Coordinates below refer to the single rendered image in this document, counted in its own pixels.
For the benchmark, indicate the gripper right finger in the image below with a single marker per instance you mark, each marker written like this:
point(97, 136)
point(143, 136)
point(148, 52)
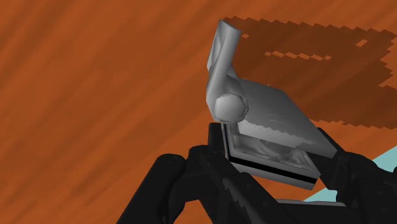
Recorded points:
point(356, 176)

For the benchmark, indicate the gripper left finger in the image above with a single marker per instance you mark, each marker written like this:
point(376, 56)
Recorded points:
point(198, 173)

